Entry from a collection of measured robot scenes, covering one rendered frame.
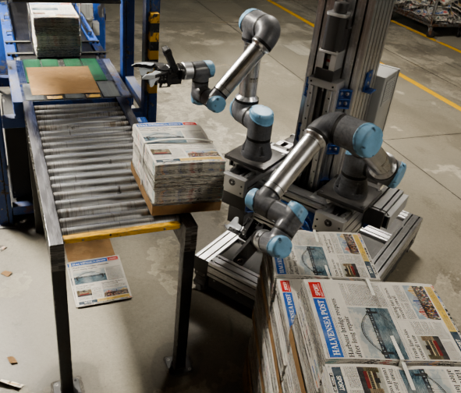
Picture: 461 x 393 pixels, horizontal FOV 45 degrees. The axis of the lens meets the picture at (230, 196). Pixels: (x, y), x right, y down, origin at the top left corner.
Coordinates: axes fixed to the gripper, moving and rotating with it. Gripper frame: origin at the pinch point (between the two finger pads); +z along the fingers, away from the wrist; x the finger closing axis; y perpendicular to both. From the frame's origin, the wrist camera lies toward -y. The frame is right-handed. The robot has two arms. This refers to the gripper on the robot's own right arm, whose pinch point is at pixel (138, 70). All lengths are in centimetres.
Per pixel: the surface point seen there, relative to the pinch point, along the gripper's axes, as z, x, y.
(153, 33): -38, 71, 17
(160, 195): 8, -48, 27
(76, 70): -10, 119, 60
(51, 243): 50, -51, 37
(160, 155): 5.7, -39.4, 15.2
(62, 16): -11, 151, 39
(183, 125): -15.6, -16.2, 18.9
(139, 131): 5.3, -17.6, 18.0
